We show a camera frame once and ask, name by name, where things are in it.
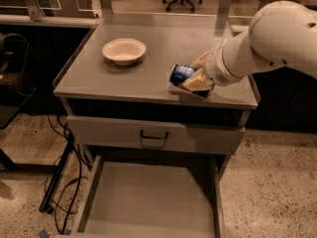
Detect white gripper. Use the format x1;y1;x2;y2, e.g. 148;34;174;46
180;43;245;91

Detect blue pepsi can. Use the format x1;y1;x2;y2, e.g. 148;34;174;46
169;64;210;98

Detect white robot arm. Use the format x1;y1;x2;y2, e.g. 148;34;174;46
179;1;317;92

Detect closed grey top drawer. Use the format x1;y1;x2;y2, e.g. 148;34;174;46
67;116;245;155

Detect grey drawer cabinet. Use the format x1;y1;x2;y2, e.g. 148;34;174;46
53;11;262;238

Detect open grey middle drawer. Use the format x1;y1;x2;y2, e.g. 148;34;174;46
53;155;228;238

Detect beige paper bowl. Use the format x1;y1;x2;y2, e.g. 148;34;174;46
102;38;147;66

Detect black chair at left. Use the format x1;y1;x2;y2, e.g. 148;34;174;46
0;32;38;129

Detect black table leg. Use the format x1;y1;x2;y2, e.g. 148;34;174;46
39;134;74;214

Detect black drawer handle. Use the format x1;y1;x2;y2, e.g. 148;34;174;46
140;130;169;141

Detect black floor cables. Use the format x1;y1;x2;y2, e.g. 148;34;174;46
44;113;94;235

